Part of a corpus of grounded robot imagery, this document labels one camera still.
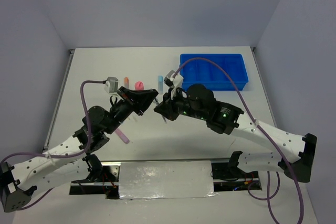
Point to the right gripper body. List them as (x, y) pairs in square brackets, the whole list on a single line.
[(177, 103)]

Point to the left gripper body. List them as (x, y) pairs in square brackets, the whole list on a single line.
[(129, 104)]

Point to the purple clear pen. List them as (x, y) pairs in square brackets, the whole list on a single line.
[(158, 109)]

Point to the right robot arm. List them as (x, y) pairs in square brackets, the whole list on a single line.
[(289, 153)]

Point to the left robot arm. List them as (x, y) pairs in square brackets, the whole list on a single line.
[(74, 159)]

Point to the pink lid clip jar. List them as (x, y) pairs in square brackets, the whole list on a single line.
[(139, 86)]

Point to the orange capped marker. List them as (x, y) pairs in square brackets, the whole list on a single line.
[(126, 82)]

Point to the blue plastic compartment tray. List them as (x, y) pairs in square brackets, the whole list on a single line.
[(210, 76)]

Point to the light blue eraser stick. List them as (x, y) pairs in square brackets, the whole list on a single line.
[(160, 84)]

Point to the pink purple highlighter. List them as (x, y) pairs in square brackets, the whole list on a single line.
[(122, 136)]

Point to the silver foil tape sheet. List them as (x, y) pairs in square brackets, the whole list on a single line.
[(166, 180)]

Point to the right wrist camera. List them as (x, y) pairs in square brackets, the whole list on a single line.
[(173, 81)]

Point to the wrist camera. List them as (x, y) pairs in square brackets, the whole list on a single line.
[(111, 85), (173, 81)]

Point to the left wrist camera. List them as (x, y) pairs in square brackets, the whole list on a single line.
[(111, 85)]

